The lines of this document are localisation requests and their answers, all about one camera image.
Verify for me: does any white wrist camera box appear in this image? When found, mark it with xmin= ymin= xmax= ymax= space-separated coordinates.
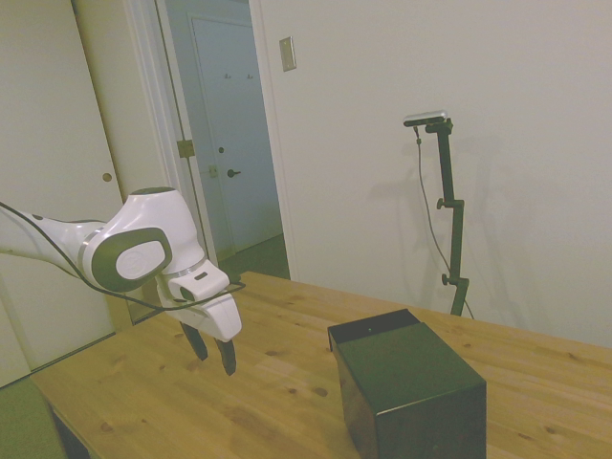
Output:
xmin=166 ymin=267 xmax=230 ymax=304

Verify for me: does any white open door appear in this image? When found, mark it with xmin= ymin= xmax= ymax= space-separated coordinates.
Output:
xmin=0 ymin=0 xmax=202 ymax=388

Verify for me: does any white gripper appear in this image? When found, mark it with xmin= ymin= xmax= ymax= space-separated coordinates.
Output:
xmin=158 ymin=280 xmax=243 ymax=378

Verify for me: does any white hallway door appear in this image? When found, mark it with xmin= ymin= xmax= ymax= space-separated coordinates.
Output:
xmin=190 ymin=16 xmax=284 ymax=257

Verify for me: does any silver camera on stand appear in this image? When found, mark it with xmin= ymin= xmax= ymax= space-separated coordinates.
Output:
xmin=403 ymin=110 xmax=451 ymax=128

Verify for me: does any white door frame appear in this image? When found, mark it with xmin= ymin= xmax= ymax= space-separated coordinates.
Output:
xmin=153 ymin=0 xmax=300 ymax=282

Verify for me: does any black drawer cabinet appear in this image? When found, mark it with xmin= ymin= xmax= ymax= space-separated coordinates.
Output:
xmin=332 ymin=320 xmax=489 ymax=459

